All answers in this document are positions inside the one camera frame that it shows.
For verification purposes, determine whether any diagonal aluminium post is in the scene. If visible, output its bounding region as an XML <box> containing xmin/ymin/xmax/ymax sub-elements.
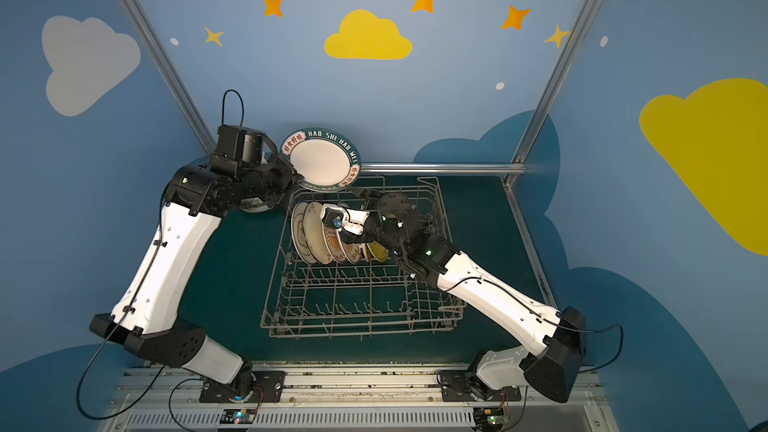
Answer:
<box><xmin>115</xmin><ymin>0</ymin><xmax>215</xmax><ymax>175</ymax></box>
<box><xmin>503</xmin><ymin>0</ymin><xmax>603</xmax><ymax>191</ymax></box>

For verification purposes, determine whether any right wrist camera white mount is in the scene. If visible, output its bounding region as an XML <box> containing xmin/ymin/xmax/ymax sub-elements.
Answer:
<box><xmin>321</xmin><ymin>204</ymin><xmax>370</xmax><ymax>236</ymax></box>

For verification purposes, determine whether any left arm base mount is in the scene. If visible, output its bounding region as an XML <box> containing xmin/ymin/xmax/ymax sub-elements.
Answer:
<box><xmin>199</xmin><ymin>370</ymin><xmax>286</xmax><ymax>404</ymax></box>

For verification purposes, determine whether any white plate black emblem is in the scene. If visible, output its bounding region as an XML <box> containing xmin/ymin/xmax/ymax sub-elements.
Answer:
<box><xmin>291</xmin><ymin>202</ymin><xmax>316</xmax><ymax>264</ymax></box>

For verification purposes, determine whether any grey wire dish rack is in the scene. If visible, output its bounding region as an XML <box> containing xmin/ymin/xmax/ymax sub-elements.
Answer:
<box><xmin>260</xmin><ymin>189</ymin><xmax>466</xmax><ymax>339</ymax></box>

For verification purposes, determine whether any yellow woven plate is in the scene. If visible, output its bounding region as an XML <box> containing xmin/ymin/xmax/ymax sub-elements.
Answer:
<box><xmin>367</xmin><ymin>242</ymin><xmax>389</xmax><ymax>263</ymax></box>

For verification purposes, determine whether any cream plate floral rim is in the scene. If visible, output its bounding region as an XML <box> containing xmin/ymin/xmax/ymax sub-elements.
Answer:
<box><xmin>303</xmin><ymin>202</ymin><xmax>333</xmax><ymax>265</ymax></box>

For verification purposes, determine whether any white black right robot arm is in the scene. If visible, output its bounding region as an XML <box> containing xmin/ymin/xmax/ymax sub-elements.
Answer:
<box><xmin>343</xmin><ymin>188</ymin><xmax>587</xmax><ymax>403</ymax></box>

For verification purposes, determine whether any left green circuit board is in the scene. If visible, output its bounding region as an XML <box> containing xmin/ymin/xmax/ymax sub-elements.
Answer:
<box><xmin>219</xmin><ymin>409</ymin><xmax>257</xmax><ymax>425</ymax></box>

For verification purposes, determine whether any green circuit board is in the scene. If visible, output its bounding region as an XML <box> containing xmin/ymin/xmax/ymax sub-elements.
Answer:
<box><xmin>219</xmin><ymin>409</ymin><xmax>257</xmax><ymax>425</ymax></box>
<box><xmin>473</xmin><ymin>408</ymin><xmax>508</xmax><ymax>431</ymax></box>

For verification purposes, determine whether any right green circuit board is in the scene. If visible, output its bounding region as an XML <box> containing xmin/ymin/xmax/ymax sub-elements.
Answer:
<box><xmin>473</xmin><ymin>408</ymin><xmax>508</xmax><ymax>431</ymax></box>

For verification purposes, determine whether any aluminium rail base frame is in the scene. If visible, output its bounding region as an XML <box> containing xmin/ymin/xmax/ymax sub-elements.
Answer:
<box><xmin>97</xmin><ymin>362</ymin><xmax>618</xmax><ymax>431</ymax></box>

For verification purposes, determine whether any right diagonal aluminium post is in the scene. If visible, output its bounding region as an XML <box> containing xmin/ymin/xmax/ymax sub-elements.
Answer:
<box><xmin>503</xmin><ymin>0</ymin><xmax>603</xmax><ymax>191</ymax></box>

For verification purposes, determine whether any white plate green text rim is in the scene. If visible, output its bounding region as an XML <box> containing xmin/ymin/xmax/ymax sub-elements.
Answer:
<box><xmin>280</xmin><ymin>127</ymin><xmax>361</xmax><ymax>192</ymax></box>

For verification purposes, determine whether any horizontal aluminium frame bar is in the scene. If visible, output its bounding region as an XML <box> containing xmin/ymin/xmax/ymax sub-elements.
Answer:
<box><xmin>361</xmin><ymin>163</ymin><xmax>526</xmax><ymax>176</ymax></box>

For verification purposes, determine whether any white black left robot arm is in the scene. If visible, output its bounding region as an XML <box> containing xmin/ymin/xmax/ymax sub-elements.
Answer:
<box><xmin>89</xmin><ymin>125</ymin><xmax>300</xmax><ymax>396</ymax></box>

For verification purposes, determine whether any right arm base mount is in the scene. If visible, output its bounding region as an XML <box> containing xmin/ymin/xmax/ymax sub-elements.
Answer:
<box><xmin>437</xmin><ymin>370</ymin><xmax>522</xmax><ymax>403</ymax></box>

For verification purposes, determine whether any left diagonal aluminium post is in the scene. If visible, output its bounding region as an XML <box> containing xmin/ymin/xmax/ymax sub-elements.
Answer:
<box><xmin>115</xmin><ymin>0</ymin><xmax>215</xmax><ymax>175</ymax></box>

